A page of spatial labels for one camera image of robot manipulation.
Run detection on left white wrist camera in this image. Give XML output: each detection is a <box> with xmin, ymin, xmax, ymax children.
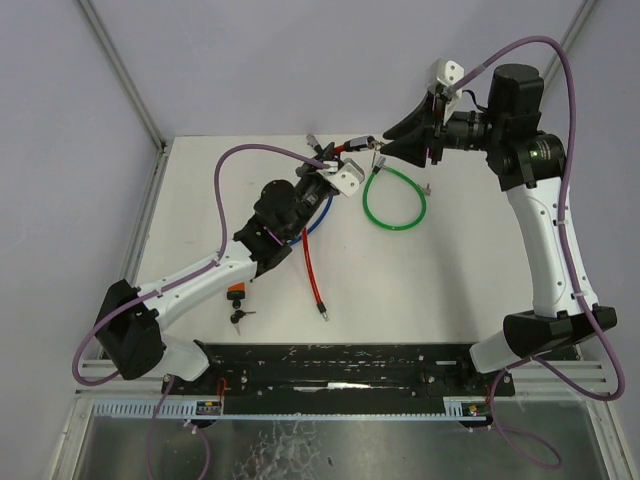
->
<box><xmin>319</xmin><ymin>158</ymin><xmax>365</xmax><ymax>197</ymax></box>

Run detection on right aluminium frame post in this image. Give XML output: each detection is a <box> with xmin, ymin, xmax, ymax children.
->
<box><xmin>505</xmin><ymin>0</ymin><xmax>601</xmax><ymax>146</ymax></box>

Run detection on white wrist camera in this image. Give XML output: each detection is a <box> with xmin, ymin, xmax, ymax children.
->
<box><xmin>319</xmin><ymin>158</ymin><xmax>365</xmax><ymax>197</ymax></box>
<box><xmin>426</xmin><ymin>58</ymin><xmax>465</xmax><ymax>100</ymax></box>

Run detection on blue cable lock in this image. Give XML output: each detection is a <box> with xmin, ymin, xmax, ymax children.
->
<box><xmin>288</xmin><ymin>163</ymin><xmax>337</xmax><ymax>246</ymax></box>

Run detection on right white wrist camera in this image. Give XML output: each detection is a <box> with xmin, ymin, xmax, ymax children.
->
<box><xmin>426</xmin><ymin>58</ymin><xmax>465</xmax><ymax>100</ymax></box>

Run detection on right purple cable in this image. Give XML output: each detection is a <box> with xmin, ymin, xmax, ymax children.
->
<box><xmin>449</xmin><ymin>35</ymin><xmax>626</xmax><ymax>469</ymax></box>

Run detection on green cable lock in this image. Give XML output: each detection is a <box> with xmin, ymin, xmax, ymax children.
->
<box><xmin>362</xmin><ymin>155</ymin><xmax>431</xmax><ymax>232</ymax></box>

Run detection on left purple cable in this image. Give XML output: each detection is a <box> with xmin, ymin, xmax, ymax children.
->
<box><xmin>72</xmin><ymin>143</ymin><xmax>337</xmax><ymax>480</ymax></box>

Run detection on left aluminium frame post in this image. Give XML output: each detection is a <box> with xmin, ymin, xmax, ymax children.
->
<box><xmin>74</xmin><ymin>0</ymin><xmax>167</xmax><ymax>151</ymax></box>

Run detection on orange black padlock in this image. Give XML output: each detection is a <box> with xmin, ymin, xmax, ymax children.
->
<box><xmin>226</xmin><ymin>282</ymin><xmax>246</xmax><ymax>310</ymax></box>

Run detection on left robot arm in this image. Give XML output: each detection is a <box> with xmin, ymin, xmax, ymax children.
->
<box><xmin>91</xmin><ymin>145</ymin><xmax>363</xmax><ymax>380</ymax></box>

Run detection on purple cable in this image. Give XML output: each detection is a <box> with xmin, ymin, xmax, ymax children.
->
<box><xmin>449</xmin><ymin>35</ymin><xmax>626</xmax><ymax>469</ymax></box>
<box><xmin>72</xmin><ymin>143</ymin><xmax>337</xmax><ymax>480</ymax></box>

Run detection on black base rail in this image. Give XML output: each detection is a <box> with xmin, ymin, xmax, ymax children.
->
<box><xmin>163</xmin><ymin>343</ymin><xmax>515</xmax><ymax>402</ymax></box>

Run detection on white slotted cable duct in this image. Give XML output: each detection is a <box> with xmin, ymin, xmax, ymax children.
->
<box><xmin>94</xmin><ymin>392</ymin><xmax>489</xmax><ymax>421</ymax></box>

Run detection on black padlock keys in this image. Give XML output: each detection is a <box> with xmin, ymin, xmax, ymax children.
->
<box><xmin>230</xmin><ymin>309</ymin><xmax>255</xmax><ymax>335</ymax></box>

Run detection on aluminium frame post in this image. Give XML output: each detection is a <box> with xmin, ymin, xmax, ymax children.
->
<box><xmin>505</xmin><ymin>0</ymin><xmax>601</xmax><ymax>146</ymax></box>
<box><xmin>74</xmin><ymin>0</ymin><xmax>167</xmax><ymax>151</ymax></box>

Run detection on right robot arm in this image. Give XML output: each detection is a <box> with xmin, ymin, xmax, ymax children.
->
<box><xmin>381</xmin><ymin>59</ymin><xmax>617</xmax><ymax>373</ymax></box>

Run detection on red cable lock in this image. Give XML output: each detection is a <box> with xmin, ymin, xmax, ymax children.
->
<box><xmin>300</xmin><ymin>134</ymin><xmax>381</xmax><ymax>322</ymax></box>

